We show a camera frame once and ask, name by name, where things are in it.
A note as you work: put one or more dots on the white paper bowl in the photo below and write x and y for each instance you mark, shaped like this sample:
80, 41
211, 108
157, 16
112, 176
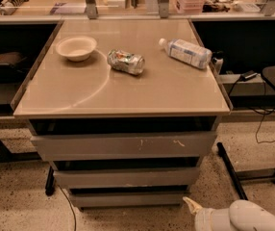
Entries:
76, 49

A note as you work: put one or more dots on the grey top drawer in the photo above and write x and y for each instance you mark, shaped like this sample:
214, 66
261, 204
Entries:
123, 146

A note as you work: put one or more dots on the black power adapter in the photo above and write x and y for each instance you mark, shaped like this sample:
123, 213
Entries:
248, 75

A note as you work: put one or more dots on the grey bottom drawer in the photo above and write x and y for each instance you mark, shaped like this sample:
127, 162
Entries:
96, 200

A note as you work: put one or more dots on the grey drawer cabinet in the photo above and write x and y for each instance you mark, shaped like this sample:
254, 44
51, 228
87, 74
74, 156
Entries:
60, 97

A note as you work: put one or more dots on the crushed soda can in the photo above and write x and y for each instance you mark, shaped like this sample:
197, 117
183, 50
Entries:
125, 62

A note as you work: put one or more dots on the grey middle drawer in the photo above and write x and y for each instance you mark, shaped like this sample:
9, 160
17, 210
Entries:
138, 177

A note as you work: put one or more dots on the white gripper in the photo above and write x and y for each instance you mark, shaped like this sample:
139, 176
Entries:
202, 216

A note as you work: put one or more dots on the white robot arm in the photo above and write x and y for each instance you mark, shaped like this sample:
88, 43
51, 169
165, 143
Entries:
241, 215

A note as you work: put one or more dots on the grey drawer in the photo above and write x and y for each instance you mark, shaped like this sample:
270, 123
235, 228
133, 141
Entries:
123, 146
138, 177
96, 200

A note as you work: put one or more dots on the clear plastic water bottle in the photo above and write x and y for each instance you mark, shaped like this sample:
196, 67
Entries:
187, 52

